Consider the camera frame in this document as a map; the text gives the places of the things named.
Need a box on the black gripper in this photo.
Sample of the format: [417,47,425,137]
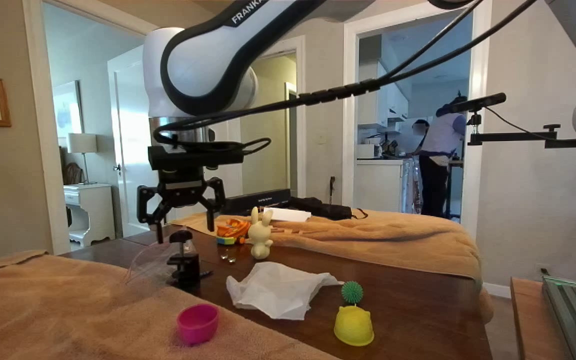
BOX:
[135,142,243,242]

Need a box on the orange toy truck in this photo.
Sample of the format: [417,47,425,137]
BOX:
[216,218,250,247]

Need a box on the table lamp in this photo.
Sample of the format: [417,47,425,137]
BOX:
[68,134,98,162]

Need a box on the person in white shirt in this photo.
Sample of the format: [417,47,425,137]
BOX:
[411,113,466,217]

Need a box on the clear plastic crayon bag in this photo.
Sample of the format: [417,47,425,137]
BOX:
[125,242,175,295]

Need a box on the yellow plastic cup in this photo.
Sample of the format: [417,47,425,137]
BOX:
[333,306,373,347]

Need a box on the white dresser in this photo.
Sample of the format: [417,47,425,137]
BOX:
[64,184,114,250]

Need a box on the tan towel far side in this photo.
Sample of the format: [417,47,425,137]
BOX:
[170,209,496,327]

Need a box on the black long case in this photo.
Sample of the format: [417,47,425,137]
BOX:
[221,188,290,215]

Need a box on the black fabric bag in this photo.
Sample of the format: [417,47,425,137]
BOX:
[287,198,352,221]

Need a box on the green ball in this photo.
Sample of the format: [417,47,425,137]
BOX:
[339,282,363,305]

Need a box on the tan towel near side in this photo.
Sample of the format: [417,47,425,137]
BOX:
[0,253,333,360]

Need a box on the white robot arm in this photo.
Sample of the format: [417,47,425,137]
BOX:
[142,0,576,221]

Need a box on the white paper towel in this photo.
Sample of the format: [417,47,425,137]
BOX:
[225,262,339,320]

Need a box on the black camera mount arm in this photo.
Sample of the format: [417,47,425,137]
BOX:
[445,92,576,149]

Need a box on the tan towel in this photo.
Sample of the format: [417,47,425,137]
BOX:
[170,209,496,327]
[0,253,333,360]

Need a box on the cream bunny figurine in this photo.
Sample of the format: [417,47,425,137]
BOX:
[247,209,271,260]

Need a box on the black clamp object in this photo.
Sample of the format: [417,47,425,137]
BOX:
[167,231,200,292]

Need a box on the pink plastic cup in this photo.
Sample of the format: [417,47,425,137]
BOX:
[175,305,217,347]

